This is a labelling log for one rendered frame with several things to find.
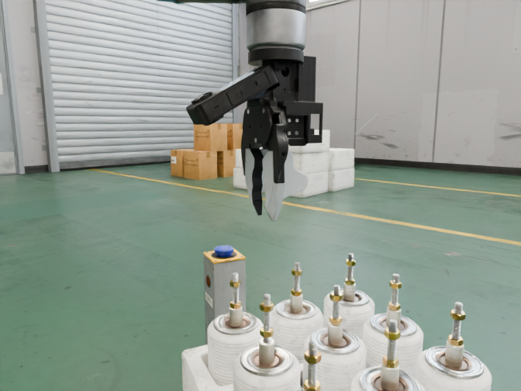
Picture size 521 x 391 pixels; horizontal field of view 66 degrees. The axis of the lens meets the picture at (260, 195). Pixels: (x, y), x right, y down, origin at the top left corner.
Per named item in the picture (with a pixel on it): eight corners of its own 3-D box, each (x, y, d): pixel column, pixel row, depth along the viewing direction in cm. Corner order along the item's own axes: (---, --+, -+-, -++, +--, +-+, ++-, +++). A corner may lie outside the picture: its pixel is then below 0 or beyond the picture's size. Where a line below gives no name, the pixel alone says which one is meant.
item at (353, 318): (313, 386, 79) (315, 301, 76) (333, 363, 87) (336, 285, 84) (360, 405, 74) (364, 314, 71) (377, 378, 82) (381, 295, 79)
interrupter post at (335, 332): (336, 337, 64) (337, 318, 63) (346, 344, 61) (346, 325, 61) (323, 340, 63) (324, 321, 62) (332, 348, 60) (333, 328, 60)
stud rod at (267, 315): (261, 344, 57) (261, 294, 55) (267, 342, 57) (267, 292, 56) (266, 347, 56) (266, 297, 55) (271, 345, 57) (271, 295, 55)
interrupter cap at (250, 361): (263, 342, 62) (263, 337, 62) (303, 360, 58) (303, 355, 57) (229, 364, 57) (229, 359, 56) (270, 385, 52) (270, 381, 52)
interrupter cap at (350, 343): (340, 326, 67) (340, 323, 67) (370, 349, 60) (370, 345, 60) (301, 337, 64) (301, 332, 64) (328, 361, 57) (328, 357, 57)
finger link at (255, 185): (288, 212, 58) (294, 148, 55) (252, 216, 55) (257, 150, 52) (277, 205, 60) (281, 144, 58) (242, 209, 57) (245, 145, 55)
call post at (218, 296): (215, 404, 84) (212, 264, 79) (205, 385, 91) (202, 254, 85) (246, 395, 87) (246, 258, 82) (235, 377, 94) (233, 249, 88)
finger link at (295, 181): (316, 217, 52) (311, 146, 52) (277, 223, 49) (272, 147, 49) (302, 216, 55) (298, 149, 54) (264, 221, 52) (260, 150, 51)
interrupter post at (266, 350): (265, 355, 59) (265, 334, 58) (278, 361, 57) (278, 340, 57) (254, 362, 57) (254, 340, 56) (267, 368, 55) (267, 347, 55)
